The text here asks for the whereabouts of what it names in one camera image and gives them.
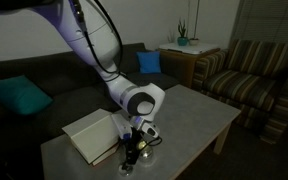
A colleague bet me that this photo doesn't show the dark grey fabric sofa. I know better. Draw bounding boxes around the dark grey fabric sofa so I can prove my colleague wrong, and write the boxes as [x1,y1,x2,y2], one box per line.
[0,42,180,180]

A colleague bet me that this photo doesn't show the window blinds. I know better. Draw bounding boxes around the window blinds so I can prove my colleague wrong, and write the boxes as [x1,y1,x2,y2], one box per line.
[230,0,288,46]

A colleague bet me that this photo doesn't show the teal pot with plant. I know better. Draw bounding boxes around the teal pot with plant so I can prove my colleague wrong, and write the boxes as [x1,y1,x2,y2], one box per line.
[177,19,189,47]

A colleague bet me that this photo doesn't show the wooden side table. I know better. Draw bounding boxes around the wooden side table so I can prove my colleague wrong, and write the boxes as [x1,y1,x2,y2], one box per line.
[157,47,222,89]

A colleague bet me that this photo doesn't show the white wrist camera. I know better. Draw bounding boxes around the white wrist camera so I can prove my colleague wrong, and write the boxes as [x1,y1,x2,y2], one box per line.
[110,113,134,141]

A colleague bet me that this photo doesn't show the white flat board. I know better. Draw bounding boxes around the white flat board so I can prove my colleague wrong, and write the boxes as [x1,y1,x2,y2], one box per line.
[158,42,220,55]

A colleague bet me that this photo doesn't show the blue throw cushion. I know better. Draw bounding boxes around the blue throw cushion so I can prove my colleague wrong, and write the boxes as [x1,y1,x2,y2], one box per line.
[136,50,162,75]

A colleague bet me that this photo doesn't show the glass candle jar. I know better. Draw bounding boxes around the glass candle jar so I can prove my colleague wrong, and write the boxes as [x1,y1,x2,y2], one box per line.
[134,139,155,162]

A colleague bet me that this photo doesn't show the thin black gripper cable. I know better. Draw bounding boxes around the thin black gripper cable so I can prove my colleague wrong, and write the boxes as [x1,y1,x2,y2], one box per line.
[146,134,164,148]

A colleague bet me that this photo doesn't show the small white wrist connector box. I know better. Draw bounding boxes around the small white wrist connector box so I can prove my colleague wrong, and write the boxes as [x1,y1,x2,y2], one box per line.
[140,121,160,138]

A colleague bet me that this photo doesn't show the teal throw cushion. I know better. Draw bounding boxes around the teal throw cushion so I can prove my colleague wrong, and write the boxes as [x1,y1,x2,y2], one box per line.
[0,74,54,116]

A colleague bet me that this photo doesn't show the white hardcover book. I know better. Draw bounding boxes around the white hardcover book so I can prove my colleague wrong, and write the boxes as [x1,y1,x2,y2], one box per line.
[61,108,122,165]

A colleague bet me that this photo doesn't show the small white plant pot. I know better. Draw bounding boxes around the small white plant pot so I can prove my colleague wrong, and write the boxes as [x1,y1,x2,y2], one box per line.
[187,0,202,47]

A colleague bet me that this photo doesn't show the red hardcover book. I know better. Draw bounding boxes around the red hardcover book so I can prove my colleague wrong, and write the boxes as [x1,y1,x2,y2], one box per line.
[91,143,122,167]

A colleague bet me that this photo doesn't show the wooden coffee table leg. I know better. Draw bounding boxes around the wooden coffee table leg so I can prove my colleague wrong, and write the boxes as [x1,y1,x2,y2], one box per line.
[213,122,233,156]

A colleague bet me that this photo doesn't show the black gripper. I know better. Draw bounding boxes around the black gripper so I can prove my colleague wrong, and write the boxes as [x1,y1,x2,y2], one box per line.
[123,128,145,165]

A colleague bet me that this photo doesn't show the striped armchair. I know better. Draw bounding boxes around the striped armchair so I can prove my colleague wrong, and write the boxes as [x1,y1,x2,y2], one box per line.
[192,39,288,145]

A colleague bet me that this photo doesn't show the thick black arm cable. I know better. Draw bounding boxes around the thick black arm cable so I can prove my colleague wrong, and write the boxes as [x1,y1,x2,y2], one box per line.
[68,0,125,83]

